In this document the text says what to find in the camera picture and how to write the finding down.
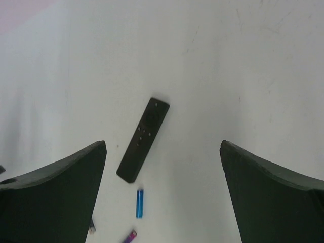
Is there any black remote control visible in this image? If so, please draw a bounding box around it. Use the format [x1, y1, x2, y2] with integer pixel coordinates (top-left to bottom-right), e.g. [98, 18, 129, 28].
[116, 97, 170, 184]

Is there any blue battery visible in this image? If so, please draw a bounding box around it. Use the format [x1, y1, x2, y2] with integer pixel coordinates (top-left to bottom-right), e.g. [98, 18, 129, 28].
[136, 188, 144, 219]

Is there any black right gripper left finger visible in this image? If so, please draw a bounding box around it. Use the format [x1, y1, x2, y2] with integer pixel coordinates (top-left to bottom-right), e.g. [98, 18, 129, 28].
[1, 141, 106, 242]

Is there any red and black battery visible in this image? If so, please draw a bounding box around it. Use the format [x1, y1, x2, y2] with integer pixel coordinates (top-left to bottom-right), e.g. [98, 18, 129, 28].
[89, 218, 96, 234]

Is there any purple battery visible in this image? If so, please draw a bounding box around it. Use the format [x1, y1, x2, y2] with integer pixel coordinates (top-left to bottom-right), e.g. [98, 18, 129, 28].
[121, 230, 137, 243]

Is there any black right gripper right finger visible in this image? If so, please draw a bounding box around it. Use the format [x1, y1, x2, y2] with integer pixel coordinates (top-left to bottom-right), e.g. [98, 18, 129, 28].
[220, 140, 323, 242]

